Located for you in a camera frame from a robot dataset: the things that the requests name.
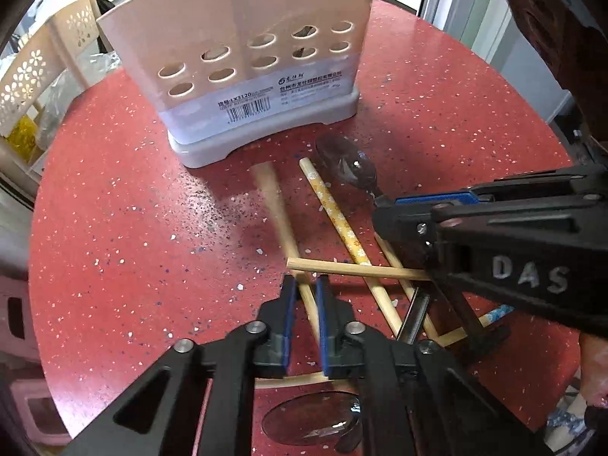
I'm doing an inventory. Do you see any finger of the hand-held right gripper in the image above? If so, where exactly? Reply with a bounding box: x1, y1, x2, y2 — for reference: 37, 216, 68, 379
393, 164, 608, 206
372, 193, 600, 261

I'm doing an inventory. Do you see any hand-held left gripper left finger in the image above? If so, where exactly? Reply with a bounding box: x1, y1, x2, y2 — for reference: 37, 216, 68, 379
62, 273, 300, 456

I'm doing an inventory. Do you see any dark brown chopstick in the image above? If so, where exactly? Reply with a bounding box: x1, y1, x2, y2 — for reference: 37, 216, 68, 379
396, 289, 432, 345

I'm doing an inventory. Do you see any beige plastic storage cart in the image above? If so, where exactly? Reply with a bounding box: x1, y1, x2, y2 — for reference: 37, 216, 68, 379
0, 0, 112, 181

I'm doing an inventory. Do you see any clear brown plastic spoon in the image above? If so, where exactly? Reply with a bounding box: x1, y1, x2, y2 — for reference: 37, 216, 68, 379
316, 133, 381, 200
261, 389, 364, 454

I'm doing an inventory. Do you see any blue patterned cloth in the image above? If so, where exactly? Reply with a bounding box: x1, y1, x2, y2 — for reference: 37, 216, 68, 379
544, 380, 594, 442

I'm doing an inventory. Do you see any pink plastic stool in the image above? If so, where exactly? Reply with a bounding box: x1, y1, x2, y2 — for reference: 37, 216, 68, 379
0, 271, 72, 447

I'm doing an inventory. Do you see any person's leg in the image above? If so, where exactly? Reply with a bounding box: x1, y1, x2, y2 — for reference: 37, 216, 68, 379
577, 332, 608, 409

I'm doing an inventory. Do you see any yellow flowered chopstick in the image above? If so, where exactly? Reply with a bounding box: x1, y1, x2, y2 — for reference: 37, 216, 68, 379
298, 157, 404, 340

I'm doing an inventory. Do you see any blue patterned bamboo chopstick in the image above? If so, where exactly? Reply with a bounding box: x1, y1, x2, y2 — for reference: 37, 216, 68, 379
255, 305, 516, 390

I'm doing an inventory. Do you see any clear plastic bag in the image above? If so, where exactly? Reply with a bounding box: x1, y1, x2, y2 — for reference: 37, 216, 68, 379
35, 52, 122, 150

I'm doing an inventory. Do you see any beige plastic utensil holder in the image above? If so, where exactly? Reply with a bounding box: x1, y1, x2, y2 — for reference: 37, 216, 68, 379
96, 0, 381, 169

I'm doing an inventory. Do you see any sliding door frame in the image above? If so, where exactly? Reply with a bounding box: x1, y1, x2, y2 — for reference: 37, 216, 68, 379
418, 0, 575, 124

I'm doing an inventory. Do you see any person's dark brown clothing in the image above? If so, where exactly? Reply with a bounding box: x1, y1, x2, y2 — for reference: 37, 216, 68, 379
489, 0, 608, 153

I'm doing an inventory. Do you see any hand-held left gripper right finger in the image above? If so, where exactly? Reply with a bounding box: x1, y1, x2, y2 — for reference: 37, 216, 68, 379
314, 273, 554, 456

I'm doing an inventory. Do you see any plain bamboo chopstick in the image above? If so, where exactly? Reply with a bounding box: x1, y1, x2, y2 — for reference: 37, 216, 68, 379
254, 161, 324, 347
374, 234, 440, 340
286, 256, 435, 282

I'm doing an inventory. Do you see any black garbage bag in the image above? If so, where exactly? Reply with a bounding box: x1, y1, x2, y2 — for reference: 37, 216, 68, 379
94, 0, 116, 53

